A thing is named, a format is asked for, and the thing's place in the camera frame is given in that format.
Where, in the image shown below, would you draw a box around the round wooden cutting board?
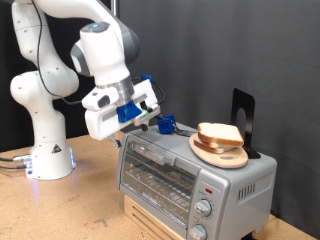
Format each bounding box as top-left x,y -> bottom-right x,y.
188,132 -> 250,170

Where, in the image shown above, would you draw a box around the black metal bookend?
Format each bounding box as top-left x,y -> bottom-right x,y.
230,87 -> 262,160

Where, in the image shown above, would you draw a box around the wire oven rack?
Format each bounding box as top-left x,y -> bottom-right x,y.
124,164 -> 196,218

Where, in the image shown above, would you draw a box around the silver oven knob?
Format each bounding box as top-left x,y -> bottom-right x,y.
194,199 -> 213,218
188,224 -> 208,240

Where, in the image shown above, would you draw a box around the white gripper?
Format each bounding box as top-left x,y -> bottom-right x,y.
81,79 -> 162,149

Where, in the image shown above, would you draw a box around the spatula with blue grip block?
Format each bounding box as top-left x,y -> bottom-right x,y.
154,113 -> 198,138

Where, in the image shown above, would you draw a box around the glass oven door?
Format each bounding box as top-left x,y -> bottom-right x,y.
117,133 -> 203,240

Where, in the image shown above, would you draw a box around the silver toaster oven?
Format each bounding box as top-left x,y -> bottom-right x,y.
116,122 -> 278,240

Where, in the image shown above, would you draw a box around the thin black base cable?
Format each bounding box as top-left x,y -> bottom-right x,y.
0,163 -> 28,171

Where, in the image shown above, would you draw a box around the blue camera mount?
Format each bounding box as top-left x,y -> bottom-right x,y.
116,99 -> 144,124

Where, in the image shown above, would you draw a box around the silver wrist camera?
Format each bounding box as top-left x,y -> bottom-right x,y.
132,104 -> 162,128

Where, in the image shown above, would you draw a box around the base cable with silver plug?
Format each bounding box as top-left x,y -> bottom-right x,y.
0,153 -> 33,164

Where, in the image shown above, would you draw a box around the blue cable clip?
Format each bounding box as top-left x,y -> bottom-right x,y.
139,73 -> 156,85

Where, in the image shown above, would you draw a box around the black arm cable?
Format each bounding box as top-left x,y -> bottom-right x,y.
30,0 -> 167,108

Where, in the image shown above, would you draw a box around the white bread slice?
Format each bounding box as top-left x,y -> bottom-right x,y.
197,121 -> 245,147
193,133 -> 235,155

